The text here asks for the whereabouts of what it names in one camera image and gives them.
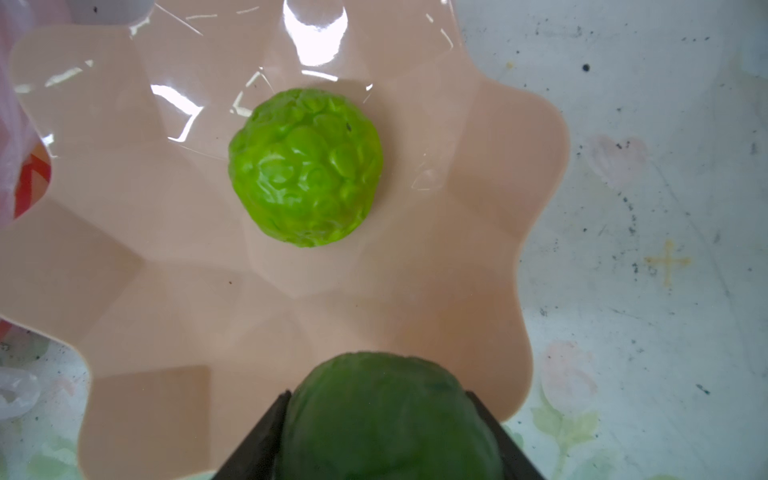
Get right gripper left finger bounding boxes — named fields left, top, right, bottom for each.
left=212, top=390, right=292, bottom=480

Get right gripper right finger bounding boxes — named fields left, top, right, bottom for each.
left=466, top=391, right=544, bottom=480

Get dark green fake avocado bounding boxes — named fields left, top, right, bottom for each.
left=275, top=352, right=504, bottom=479

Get bright green fake lime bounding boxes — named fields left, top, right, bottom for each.
left=228, top=88, right=384, bottom=248

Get pink plastic bag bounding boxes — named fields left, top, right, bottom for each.
left=1, top=0, right=72, bottom=227

